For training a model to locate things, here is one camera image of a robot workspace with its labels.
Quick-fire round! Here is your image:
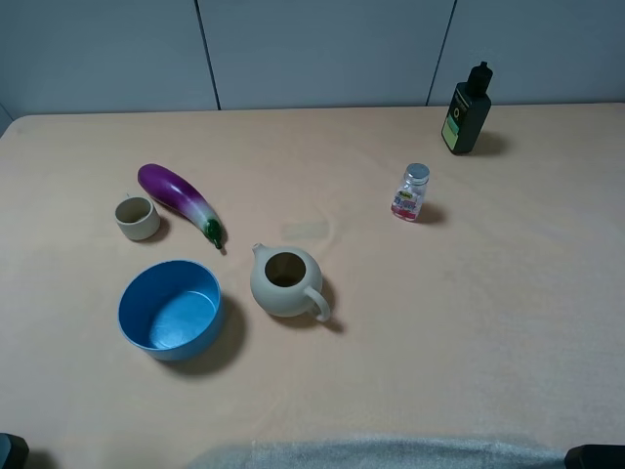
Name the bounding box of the black object bottom right corner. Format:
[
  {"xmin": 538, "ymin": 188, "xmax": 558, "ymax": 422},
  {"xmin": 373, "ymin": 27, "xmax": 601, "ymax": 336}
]
[{"xmin": 564, "ymin": 445, "xmax": 625, "ymax": 469}]

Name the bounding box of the beige ceramic teapot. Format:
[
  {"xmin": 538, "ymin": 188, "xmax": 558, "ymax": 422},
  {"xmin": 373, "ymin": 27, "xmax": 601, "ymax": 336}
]
[{"xmin": 250, "ymin": 243, "xmax": 331, "ymax": 322}]

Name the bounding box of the black object corner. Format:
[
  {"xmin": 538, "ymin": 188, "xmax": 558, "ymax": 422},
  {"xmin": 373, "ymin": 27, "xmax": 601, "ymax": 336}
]
[
  {"xmin": 0, "ymin": 433, "xmax": 29, "ymax": 469},
  {"xmin": 564, "ymin": 445, "xmax": 625, "ymax": 469}
]

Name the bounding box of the grey cloth at bottom edge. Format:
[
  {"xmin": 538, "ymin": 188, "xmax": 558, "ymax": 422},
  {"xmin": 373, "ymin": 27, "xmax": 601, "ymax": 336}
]
[{"xmin": 188, "ymin": 437, "xmax": 565, "ymax": 468}]

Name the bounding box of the small beige cup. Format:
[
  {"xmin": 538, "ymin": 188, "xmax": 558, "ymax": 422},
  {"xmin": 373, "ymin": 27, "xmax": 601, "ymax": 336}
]
[{"xmin": 114, "ymin": 196, "xmax": 161, "ymax": 241}]

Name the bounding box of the small clear pill bottle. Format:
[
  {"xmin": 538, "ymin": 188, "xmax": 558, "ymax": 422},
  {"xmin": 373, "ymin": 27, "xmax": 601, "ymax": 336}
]
[{"xmin": 391, "ymin": 163, "xmax": 430, "ymax": 222}]

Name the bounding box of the black bottle with green label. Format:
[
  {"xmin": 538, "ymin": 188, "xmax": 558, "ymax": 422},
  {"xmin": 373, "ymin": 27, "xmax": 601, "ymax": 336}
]
[{"xmin": 441, "ymin": 62, "xmax": 493, "ymax": 154}]

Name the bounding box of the purple toy eggplant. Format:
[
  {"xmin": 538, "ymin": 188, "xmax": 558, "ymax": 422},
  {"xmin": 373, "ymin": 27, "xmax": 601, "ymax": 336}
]
[{"xmin": 138, "ymin": 163, "xmax": 225, "ymax": 250}]

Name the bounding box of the black object bottom left corner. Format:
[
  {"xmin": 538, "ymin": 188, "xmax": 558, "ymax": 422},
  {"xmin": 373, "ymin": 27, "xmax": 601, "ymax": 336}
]
[{"xmin": 0, "ymin": 433, "xmax": 29, "ymax": 469}]

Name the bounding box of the blue plastic bowl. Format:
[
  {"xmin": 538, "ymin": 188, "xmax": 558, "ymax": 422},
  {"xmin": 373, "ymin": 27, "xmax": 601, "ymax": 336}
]
[{"xmin": 117, "ymin": 260, "xmax": 225, "ymax": 362}]

